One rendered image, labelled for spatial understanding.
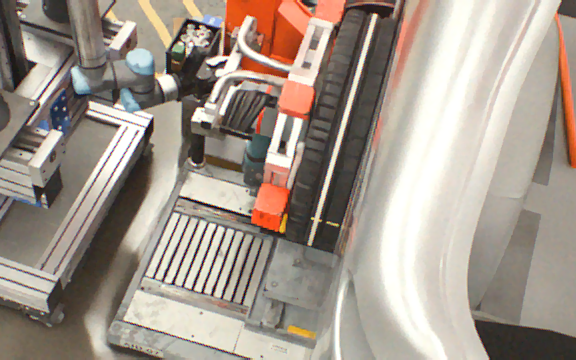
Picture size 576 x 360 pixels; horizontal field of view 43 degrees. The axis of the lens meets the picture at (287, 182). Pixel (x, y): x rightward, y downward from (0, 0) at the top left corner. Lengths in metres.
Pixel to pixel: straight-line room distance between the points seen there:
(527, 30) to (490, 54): 0.07
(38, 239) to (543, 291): 1.61
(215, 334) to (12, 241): 0.74
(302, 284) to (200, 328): 0.38
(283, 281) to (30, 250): 0.84
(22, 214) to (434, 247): 1.95
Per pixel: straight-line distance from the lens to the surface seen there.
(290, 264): 2.52
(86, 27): 1.95
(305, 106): 1.71
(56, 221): 2.63
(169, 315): 2.56
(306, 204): 1.81
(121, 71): 2.03
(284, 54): 2.48
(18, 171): 2.12
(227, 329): 2.54
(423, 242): 0.90
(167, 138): 3.10
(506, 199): 1.60
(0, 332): 2.69
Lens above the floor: 2.36
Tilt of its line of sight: 52 degrees down
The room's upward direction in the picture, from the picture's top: 12 degrees clockwise
